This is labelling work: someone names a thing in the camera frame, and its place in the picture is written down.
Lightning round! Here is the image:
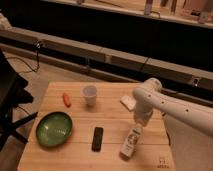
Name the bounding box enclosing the clear plastic bottle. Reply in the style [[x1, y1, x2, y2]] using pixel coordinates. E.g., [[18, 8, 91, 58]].
[[120, 124, 142, 160]]

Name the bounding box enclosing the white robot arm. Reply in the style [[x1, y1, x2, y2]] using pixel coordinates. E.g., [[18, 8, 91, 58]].
[[132, 78, 213, 137]]

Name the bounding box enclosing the translucent plastic cup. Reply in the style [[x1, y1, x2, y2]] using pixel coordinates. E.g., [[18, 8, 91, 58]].
[[82, 85, 97, 107]]

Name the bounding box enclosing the white rectangular block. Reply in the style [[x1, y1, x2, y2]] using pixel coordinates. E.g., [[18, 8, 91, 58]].
[[120, 95, 136, 111]]

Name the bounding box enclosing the orange carrot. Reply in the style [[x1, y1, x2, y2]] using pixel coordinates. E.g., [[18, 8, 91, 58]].
[[62, 93, 71, 107]]

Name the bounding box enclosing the black remote control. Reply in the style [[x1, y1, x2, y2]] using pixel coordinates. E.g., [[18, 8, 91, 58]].
[[92, 127, 104, 152]]

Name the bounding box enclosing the green bowl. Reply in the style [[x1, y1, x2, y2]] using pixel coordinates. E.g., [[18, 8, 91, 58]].
[[35, 111, 73, 148]]

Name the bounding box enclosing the black cable on floor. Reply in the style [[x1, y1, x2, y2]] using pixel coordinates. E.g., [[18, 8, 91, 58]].
[[4, 39, 45, 74]]

